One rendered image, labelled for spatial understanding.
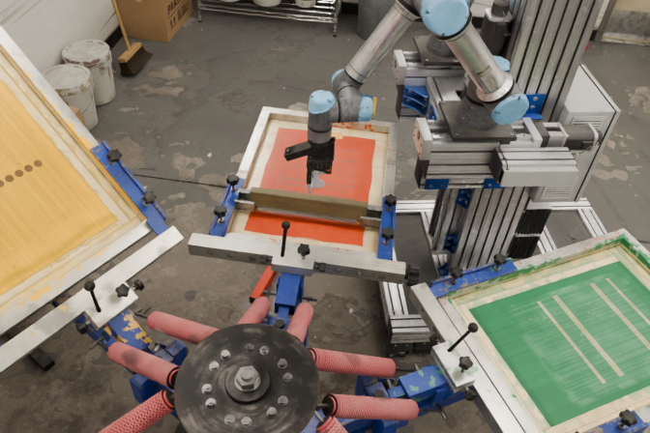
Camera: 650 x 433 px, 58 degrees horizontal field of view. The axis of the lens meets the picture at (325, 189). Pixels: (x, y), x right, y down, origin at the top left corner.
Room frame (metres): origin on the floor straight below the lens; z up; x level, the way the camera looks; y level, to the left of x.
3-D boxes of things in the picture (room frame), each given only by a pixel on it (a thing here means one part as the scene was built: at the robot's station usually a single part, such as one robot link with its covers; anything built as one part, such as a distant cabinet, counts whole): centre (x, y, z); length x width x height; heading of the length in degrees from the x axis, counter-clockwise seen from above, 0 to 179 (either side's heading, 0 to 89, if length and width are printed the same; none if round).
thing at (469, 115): (1.72, -0.51, 1.31); 0.15 x 0.15 x 0.10
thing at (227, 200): (1.46, 0.33, 0.97); 0.30 x 0.05 x 0.07; 175
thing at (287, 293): (1.11, 0.09, 1.02); 0.17 x 0.06 x 0.05; 175
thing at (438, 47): (2.21, -0.45, 1.31); 0.15 x 0.15 x 0.10
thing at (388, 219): (1.41, -0.22, 0.97); 0.30 x 0.05 x 0.07; 175
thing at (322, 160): (1.46, 0.02, 1.26); 0.09 x 0.08 x 0.12; 85
